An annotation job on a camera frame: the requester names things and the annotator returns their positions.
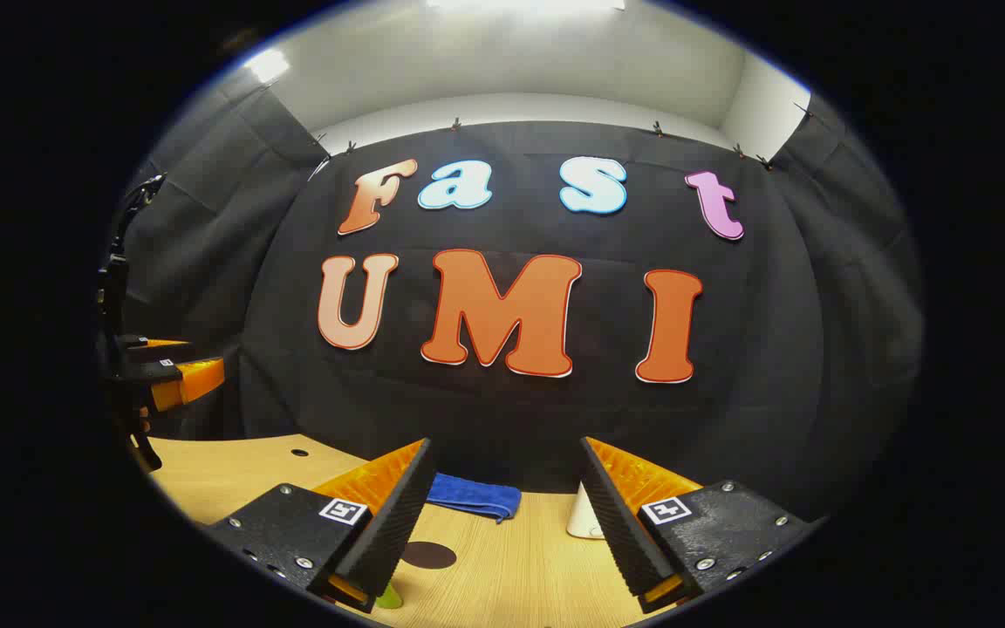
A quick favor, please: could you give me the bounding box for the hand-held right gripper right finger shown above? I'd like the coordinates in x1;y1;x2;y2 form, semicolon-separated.
579;436;822;614

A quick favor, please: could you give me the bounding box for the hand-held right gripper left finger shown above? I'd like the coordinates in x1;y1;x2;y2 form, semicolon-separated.
204;438;434;614

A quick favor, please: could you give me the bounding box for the dark round coaster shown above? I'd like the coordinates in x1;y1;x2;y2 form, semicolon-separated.
400;541;458;570

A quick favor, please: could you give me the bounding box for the white toaster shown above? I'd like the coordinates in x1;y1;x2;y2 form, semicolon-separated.
566;482;605;540

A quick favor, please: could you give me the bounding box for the blue folded towel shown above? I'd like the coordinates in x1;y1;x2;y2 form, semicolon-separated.
427;473;523;524

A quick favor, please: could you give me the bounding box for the small ceiling light panel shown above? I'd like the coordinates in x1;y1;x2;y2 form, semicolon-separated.
245;48;291;84

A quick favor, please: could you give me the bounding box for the long ceiling light panel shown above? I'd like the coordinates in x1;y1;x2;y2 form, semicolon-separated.
427;0;626;11

